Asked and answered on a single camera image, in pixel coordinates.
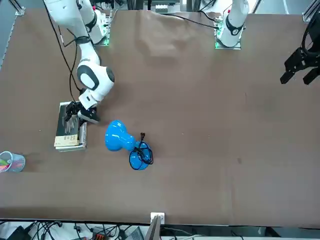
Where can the translucent plastic pen cup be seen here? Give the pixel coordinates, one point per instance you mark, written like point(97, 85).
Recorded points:
point(17, 162)

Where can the white label block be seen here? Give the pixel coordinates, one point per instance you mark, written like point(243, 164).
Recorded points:
point(160, 215)

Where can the aluminium frame corner post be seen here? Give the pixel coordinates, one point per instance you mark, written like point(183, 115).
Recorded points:
point(310, 11)

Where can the green marker pen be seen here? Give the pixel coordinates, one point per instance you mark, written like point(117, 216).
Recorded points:
point(3, 163)

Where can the pink marker pen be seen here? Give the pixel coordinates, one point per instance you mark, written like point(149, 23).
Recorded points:
point(5, 168)

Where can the dark cover book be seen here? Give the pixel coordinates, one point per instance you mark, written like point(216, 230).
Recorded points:
point(66, 132)

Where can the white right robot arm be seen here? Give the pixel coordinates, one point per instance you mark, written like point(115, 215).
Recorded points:
point(95, 80)

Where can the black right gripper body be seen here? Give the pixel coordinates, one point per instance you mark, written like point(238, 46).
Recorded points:
point(90, 115)

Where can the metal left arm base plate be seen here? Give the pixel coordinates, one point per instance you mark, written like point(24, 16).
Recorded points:
point(237, 47)

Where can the white book with blue print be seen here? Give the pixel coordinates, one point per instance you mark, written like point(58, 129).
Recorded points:
point(83, 137)

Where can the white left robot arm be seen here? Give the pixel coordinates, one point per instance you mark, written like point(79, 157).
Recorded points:
point(232, 27)

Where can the blue desk lamp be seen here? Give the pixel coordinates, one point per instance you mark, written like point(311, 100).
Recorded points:
point(116, 136)

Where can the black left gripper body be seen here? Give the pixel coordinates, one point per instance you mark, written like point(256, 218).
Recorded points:
point(297, 60)

